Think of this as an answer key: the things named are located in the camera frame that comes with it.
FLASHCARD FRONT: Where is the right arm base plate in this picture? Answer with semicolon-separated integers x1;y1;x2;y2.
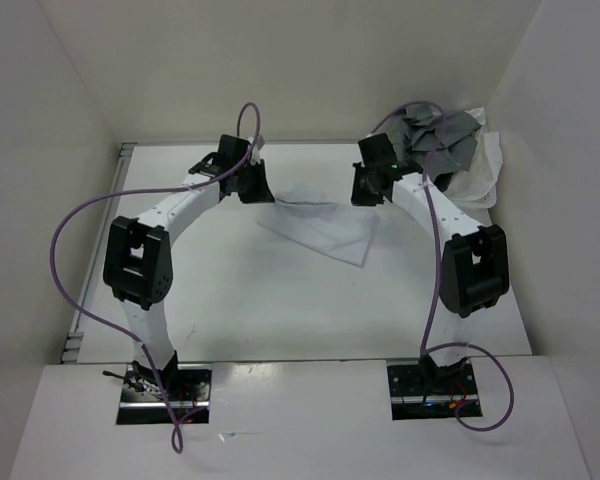
386;358;482;421

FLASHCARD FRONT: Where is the white skirt in pile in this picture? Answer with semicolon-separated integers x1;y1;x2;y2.
441;108;504;210

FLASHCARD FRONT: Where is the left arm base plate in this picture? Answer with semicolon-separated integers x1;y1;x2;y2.
110;363;212;426

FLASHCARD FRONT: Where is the purple cable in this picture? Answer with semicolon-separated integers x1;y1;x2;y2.
369;101;515;431
48;102;262;454

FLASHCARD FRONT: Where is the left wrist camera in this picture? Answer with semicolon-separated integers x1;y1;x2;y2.
249;135;265;165

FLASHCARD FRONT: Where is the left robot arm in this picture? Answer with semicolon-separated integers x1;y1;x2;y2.
103;135;274;400

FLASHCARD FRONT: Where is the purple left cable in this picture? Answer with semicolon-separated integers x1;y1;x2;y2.
48;102;262;454

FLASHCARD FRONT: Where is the white skirt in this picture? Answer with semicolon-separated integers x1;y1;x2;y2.
257;184;379;267
441;108;504;210

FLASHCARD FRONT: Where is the grey skirt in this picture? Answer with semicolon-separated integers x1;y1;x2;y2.
376;102;482;192

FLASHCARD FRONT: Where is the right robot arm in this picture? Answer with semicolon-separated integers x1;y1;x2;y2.
351;133;510;394

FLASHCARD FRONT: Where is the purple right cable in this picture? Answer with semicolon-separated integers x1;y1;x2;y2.
369;101;515;431

